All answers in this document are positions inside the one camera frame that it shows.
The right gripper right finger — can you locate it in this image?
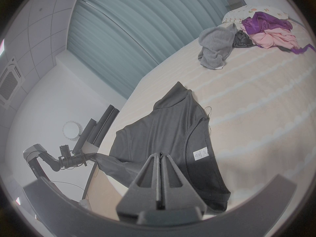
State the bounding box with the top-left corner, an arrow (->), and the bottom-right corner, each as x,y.
161,154 -> 207,225

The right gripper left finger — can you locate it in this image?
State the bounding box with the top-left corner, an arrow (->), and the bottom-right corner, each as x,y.
117,153 -> 162,225

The black T-shirt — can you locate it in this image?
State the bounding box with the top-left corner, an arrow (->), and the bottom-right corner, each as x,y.
95,81 -> 231,214

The bed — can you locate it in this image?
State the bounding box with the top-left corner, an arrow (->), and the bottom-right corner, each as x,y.
97,0 -> 316,213

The round white fixture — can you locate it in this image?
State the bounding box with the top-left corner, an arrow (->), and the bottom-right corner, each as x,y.
62,121 -> 81,140

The black cabinet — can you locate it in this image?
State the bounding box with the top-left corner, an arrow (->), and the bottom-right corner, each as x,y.
73,104 -> 120,155

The white ceiling air vent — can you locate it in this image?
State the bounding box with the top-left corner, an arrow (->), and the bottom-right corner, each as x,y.
1,56 -> 26,107

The blue-green curtain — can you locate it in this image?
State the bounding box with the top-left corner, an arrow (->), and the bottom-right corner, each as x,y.
66,0 -> 237,101

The grey garment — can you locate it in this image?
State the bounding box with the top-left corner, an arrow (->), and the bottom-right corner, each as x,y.
197,23 -> 239,70

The black shiny garment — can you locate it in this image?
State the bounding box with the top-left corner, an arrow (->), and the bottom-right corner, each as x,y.
232,30 -> 257,49

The pink garment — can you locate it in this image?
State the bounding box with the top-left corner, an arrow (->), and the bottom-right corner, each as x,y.
249,28 -> 300,50

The white printed pillow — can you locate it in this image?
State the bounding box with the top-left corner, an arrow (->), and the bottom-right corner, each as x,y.
222,5 -> 289,24

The purple garment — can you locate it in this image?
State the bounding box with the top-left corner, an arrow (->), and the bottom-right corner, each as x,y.
241,11 -> 316,55

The grey bedside table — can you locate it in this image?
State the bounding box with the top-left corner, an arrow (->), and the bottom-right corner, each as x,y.
226,0 -> 245,9

